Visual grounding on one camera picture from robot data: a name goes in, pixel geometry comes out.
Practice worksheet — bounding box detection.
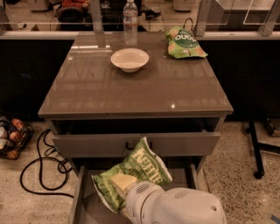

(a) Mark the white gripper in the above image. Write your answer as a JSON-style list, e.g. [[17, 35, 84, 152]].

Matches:
[[109, 173, 164, 224]]

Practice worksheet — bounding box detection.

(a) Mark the black wire basket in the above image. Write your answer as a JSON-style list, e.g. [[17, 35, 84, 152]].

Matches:
[[0, 116, 34, 160]]

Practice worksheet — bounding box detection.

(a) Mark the metal post right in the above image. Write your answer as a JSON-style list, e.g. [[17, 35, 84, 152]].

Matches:
[[194, 0, 212, 37]]

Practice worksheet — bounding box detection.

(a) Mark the metal post left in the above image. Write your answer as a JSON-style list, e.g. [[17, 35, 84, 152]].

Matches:
[[89, 0, 103, 32]]

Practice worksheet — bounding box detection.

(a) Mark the black metal stand leg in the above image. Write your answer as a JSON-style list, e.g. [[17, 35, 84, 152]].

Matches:
[[246, 121, 280, 179]]

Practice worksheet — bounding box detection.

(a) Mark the grey open middle drawer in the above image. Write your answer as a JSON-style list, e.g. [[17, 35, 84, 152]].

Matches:
[[69, 162, 200, 224]]

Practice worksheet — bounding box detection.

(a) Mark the orange snack packet in basket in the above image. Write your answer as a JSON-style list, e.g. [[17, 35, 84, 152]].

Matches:
[[11, 118, 26, 132]]

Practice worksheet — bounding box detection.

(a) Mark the clear plastic water bottle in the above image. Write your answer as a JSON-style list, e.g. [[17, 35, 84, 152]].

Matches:
[[123, 0, 138, 46]]

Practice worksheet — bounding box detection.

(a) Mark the white ceramic bowl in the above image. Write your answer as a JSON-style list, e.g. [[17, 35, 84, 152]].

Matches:
[[110, 48, 150, 73]]

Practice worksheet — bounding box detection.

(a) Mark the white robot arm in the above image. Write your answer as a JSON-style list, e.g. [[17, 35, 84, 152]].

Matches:
[[109, 174, 227, 224]]

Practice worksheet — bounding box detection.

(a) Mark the grey top drawer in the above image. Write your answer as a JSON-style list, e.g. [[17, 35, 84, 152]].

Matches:
[[53, 132, 221, 158]]

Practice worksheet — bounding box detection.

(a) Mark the green Kettle chip bag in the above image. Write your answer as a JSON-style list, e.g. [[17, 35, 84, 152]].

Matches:
[[92, 137, 172, 214]]

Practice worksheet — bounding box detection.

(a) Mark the black cable on floor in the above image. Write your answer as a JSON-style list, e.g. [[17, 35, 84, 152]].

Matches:
[[19, 129, 74, 199]]

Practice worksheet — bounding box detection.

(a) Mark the green snack bag on counter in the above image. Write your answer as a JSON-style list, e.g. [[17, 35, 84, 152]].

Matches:
[[166, 26, 207, 59]]

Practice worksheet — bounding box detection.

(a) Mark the metal post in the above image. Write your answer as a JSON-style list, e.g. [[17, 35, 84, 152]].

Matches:
[[194, 0, 212, 37], [89, 0, 103, 32]]

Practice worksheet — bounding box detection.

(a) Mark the grey cabinet with counter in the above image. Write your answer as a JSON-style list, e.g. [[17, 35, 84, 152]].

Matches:
[[38, 31, 235, 176]]

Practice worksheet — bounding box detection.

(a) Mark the black drawer handle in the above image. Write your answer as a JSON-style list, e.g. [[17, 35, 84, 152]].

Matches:
[[125, 142, 153, 151]]

